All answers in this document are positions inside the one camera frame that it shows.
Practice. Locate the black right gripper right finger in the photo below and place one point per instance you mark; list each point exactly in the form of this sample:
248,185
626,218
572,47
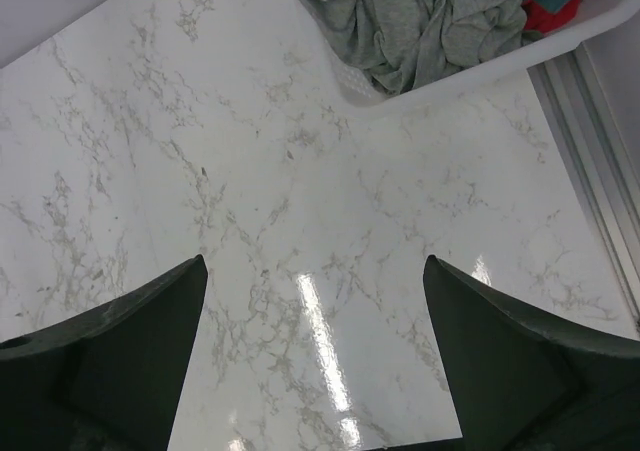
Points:
522,378

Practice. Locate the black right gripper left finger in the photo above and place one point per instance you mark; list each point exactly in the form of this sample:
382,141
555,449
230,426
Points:
109,378

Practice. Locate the red t shirt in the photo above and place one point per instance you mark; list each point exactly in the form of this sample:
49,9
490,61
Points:
542,21

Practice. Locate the grey t shirt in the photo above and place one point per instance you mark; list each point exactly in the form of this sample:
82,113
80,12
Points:
402,45

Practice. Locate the white plastic laundry basket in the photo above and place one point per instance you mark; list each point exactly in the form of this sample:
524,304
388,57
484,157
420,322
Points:
354,95

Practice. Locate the aluminium frame rail right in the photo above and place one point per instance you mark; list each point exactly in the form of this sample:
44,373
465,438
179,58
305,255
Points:
600,168

